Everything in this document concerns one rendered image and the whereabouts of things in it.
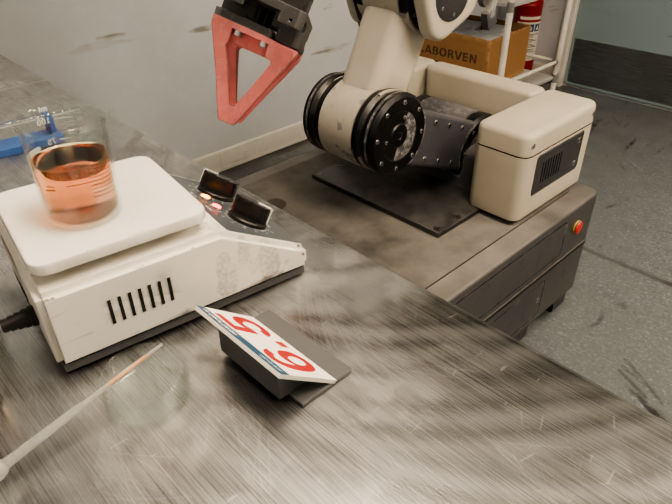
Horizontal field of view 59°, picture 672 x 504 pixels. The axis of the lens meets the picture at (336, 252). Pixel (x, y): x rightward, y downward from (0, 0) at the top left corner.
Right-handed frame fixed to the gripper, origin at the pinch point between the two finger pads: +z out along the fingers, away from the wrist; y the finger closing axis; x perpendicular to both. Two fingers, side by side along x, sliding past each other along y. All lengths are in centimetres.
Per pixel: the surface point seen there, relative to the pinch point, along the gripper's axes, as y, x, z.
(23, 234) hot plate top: 13.0, -8.1, 11.5
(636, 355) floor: -84, 101, 24
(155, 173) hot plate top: 4.7, -3.2, 6.3
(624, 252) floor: -127, 110, 4
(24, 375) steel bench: 14.0, -4.9, 20.7
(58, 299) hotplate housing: 15.9, -3.8, 13.5
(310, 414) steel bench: 17.6, 13.5, 13.8
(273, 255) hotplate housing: 6.4, 7.6, 8.4
